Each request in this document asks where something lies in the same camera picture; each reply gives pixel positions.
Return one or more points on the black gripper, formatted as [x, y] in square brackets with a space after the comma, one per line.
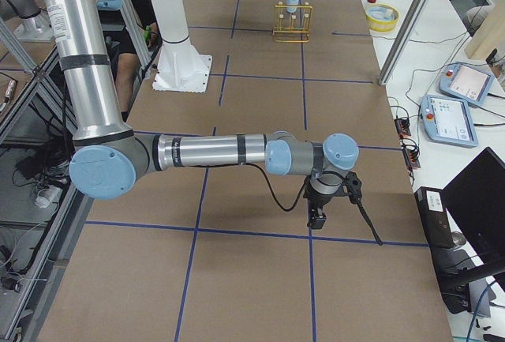
[319, 200]

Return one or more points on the light blue cup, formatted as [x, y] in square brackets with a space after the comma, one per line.
[292, 3]

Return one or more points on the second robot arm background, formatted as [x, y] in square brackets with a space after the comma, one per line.
[24, 9]

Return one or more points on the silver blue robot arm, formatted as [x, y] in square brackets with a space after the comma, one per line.
[110, 157]

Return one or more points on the orange black adapter box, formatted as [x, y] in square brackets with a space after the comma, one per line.
[403, 127]

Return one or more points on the black computer box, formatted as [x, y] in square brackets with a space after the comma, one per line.
[433, 214]

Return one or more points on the lower teach pendant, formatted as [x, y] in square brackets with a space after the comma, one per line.
[448, 121]

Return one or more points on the teach pendant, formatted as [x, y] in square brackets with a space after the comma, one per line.
[466, 83]
[448, 121]

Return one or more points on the black monitor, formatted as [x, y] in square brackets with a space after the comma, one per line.
[475, 201]

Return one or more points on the upper teach pendant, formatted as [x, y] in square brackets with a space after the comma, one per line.
[466, 83]

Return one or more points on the yellow tape roll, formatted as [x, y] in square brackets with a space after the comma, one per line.
[381, 17]

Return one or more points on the white power strip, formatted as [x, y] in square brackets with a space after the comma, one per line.
[46, 196]

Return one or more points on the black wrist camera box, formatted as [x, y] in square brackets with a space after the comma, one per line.
[317, 219]

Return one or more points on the gold wire cup holder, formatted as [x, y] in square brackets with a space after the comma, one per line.
[292, 23]

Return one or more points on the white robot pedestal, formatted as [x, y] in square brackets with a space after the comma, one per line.
[180, 67]

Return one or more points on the aluminium frame post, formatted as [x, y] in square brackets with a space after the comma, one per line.
[408, 25]

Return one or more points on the aluminium frame rail left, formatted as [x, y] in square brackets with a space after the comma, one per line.
[56, 98]

